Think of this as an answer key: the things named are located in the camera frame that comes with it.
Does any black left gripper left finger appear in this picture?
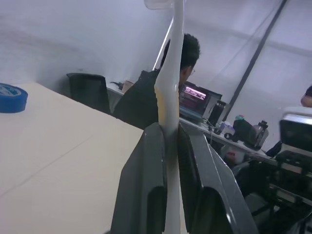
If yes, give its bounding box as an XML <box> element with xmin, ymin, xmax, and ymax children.
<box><xmin>110</xmin><ymin>122</ymin><xmax>169</xmax><ymax>234</ymax></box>

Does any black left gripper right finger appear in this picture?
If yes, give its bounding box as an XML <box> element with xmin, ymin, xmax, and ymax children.
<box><xmin>177</xmin><ymin>121</ymin><xmax>259</xmax><ymax>234</ymax></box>

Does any white toothbrush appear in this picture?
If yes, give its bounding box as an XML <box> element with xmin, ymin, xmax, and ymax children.
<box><xmin>143</xmin><ymin>0</ymin><xmax>186</xmax><ymax>234</ymax></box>

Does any white desk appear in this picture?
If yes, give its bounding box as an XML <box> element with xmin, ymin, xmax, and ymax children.
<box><xmin>106</xmin><ymin>84</ymin><xmax>278</xmax><ymax>166</ymax></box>

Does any black bag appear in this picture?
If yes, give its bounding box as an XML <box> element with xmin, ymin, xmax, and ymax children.
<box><xmin>233</xmin><ymin>118</ymin><xmax>259</xmax><ymax>147</ymax></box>

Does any person in black shirt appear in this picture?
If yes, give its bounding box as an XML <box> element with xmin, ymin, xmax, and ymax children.
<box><xmin>112</xmin><ymin>33</ymin><xmax>201</xmax><ymax>130</ymax></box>

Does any open laptop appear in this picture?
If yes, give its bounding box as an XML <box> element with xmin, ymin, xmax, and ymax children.
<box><xmin>179</xmin><ymin>81</ymin><xmax>223</xmax><ymax>122</ymax></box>

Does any white and black machine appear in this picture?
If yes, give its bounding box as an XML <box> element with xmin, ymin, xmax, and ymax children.
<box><xmin>268</xmin><ymin>106</ymin><xmax>312</xmax><ymax>213</ymax></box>

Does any cardboard box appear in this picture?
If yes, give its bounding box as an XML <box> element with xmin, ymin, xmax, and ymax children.
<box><xmin>121</xmin><ymin>80</ymin><xmax>135</xmax><ymax>93</ymax></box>

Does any black office chair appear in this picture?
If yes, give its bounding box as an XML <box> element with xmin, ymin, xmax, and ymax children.
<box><xmin>66</xmin><ymin>72</ymin><xmax>111</xmax><ymax>115</ymax></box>

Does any person at picture edge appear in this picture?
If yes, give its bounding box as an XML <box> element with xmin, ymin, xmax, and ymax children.
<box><xmin>300</xmin><ymin>85</ymin><xmax>312</xmax><ymax>107</ymax></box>

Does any black pole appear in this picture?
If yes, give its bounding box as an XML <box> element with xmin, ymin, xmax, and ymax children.
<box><xmin>229</xmin><ymin>0</ymin><xmax>288</xmax><ymax>108</ymax></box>

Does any blue tape roll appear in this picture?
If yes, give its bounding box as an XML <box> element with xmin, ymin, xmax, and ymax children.
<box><xmin>0</xmin><ymin>82</ymin><xmax>29</xmax><ymax>114</ymax></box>

